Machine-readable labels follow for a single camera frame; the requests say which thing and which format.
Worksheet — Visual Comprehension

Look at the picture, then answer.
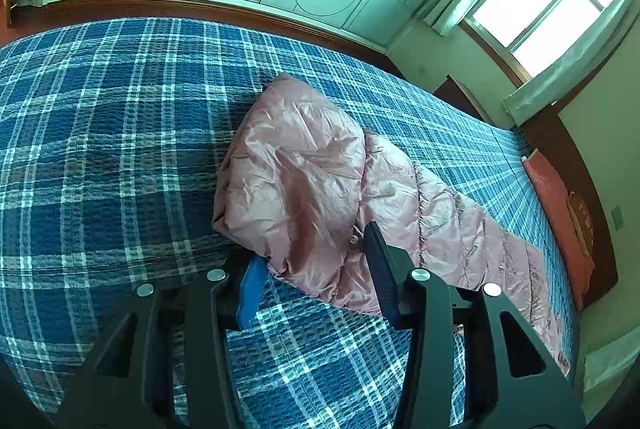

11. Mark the blue plaid bed blanket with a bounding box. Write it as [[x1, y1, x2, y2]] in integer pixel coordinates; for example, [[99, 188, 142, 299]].
[[0, 16, 582, 429]]

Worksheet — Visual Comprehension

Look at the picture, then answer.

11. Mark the orange pillow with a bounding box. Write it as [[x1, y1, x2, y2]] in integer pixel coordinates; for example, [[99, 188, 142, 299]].
[[522, 149, 597, 311]]

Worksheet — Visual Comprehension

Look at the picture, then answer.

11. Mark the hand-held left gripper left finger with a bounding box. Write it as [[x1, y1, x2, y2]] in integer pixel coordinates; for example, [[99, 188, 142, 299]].
[[52, 254, 268, 429]]

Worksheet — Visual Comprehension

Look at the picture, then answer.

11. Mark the brown wooden headboard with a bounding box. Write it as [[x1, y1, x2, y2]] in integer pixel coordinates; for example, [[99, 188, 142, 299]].
[[432, 76, 619, 310]]

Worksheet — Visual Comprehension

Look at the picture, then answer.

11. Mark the wooden framed window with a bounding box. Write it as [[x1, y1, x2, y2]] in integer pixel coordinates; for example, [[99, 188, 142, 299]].
[[459, 0, 627, 84]]

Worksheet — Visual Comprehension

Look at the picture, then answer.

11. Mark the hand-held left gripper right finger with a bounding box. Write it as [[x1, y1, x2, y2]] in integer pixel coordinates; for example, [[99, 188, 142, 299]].
[[363, 221, 587, 429]]

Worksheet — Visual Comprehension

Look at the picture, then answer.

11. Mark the pink down jacket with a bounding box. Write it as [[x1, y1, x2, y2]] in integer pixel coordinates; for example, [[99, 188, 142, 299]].
[[211, 72, 572, 377]]

